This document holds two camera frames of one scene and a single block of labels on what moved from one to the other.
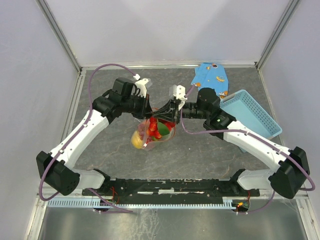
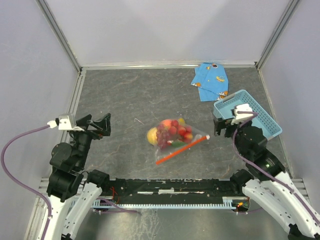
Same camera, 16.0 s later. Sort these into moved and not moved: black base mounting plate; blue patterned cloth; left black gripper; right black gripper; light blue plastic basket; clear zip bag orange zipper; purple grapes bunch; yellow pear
Moved: left black gripper; right black gripper; purple grapes bunch; yellow pear; clear zip bag orange zipper
Not moved: light blue plastic basket; black base mounting plate; blue patterned cloth
